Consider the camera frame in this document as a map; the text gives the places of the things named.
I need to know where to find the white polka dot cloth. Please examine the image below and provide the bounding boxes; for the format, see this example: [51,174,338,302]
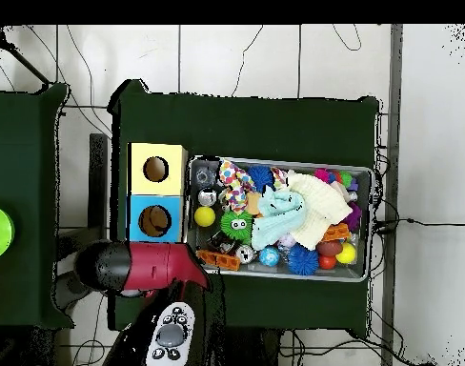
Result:
[217,158,256,213]

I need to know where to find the light teal cloth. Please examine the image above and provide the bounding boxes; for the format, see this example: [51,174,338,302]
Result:
[250,185,307,251]

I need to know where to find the cream knitted cloth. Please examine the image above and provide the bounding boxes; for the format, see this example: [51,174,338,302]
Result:
[285,169,354,251]

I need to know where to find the wooden box with three holes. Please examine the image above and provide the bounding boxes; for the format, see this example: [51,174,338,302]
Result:
[125,141,189,245]

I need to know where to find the green spiky ball with eyes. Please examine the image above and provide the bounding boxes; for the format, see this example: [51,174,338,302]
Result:
[219,210,253,241]

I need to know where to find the yellow tennis ball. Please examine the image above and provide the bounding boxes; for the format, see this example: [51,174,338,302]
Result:
[193,206,216,228]

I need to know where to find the blue spiky rubber ball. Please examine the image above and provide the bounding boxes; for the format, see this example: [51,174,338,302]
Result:
[247,165,275,193]
[287,243,319,276]

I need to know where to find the orange toy building brick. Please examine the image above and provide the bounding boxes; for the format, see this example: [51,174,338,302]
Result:
[195,249,242,272]

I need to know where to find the blue globe ball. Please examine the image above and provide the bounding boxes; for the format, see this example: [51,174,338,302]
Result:
[258,245,280,267]

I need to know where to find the beige round toy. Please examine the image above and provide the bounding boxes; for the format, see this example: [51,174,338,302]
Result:
[147,206,171,234]

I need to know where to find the grey round stand base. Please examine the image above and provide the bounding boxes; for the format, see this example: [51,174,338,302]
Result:
[52,272,92,312]

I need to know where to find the dark green side table cloth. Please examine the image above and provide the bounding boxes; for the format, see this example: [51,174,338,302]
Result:
[0,82,75,330]

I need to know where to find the black tripod pole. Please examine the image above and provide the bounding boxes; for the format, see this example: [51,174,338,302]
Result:
[0,25,52,86]

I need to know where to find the shallow wire mesh bin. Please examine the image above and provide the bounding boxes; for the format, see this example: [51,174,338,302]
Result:
[181,154,374,283]

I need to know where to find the black power cable with plug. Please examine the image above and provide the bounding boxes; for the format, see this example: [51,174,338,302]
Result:
[371,216,465,234]

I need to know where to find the grey metal rail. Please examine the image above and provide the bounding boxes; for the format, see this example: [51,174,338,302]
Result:
[380,24,404,366]

